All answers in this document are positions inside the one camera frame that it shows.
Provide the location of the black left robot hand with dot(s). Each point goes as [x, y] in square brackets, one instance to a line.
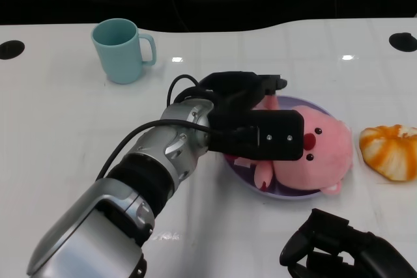
[277, 138]

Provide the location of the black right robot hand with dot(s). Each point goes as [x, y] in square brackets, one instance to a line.
[374, 258]

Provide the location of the pink plush beaver doll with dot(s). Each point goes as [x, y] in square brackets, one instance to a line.
[329, 161]

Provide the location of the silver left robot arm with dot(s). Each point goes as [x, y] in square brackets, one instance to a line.
[97, 226]

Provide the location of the lavender plastic plate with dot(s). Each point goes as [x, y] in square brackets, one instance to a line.
[247, 181]

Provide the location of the orange striped bread toy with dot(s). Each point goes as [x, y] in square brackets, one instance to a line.
[387, 154]

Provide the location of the teal plastic mug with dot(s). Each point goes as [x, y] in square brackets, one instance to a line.
[117, 56]

